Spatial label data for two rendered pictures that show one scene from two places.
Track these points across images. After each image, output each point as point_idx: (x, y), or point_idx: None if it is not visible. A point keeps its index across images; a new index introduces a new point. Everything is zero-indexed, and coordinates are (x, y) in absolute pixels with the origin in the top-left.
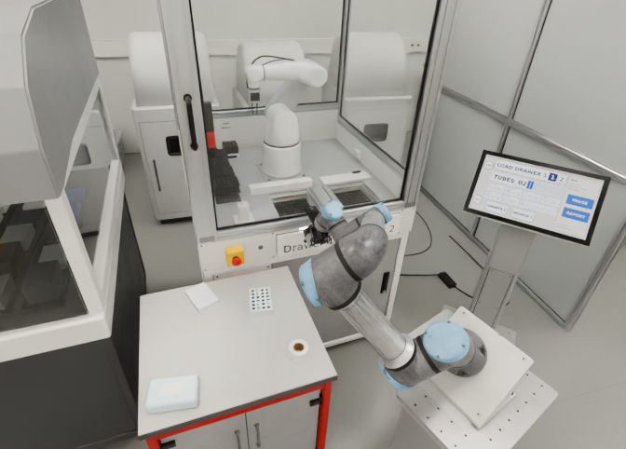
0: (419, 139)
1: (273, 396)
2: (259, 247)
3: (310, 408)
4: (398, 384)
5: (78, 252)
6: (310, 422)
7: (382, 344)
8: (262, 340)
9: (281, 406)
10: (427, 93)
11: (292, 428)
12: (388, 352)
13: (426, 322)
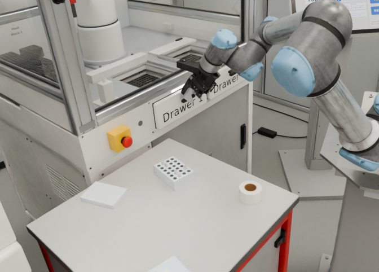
0: None
1: (260, 240)
2: (139, 123)
3: (274, 251)
4: (374, 163)
5: None
6: (273, 270)
7: (359, 122)
8: (205, 202)
9: (256, 257)
10: None
11: None
12: (364, 130)
13: (327, 130)
